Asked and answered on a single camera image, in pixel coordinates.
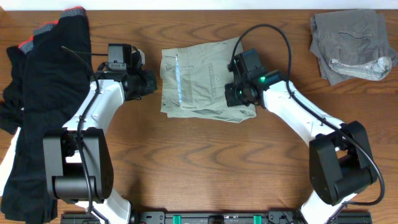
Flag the white garment under pile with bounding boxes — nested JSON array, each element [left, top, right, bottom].
[[1, 127, 21, 196]]

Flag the black garment with red-grey trim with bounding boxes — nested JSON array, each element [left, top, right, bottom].
[[1, 7, 91, 223]]

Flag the khaki shorts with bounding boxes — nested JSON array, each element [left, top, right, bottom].
[[160, 37, 256, 123]]

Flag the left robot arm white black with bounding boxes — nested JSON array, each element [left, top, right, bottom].
[[43, 70, 157, 224]]

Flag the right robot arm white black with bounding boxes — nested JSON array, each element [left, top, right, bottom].
[[225, 71, 381, 223]]

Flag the folded grey shorts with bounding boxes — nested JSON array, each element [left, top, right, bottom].
[[310, 9, 397, 86]]

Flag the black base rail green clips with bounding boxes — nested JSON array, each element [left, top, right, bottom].
[[60, 210, 373, 224]]

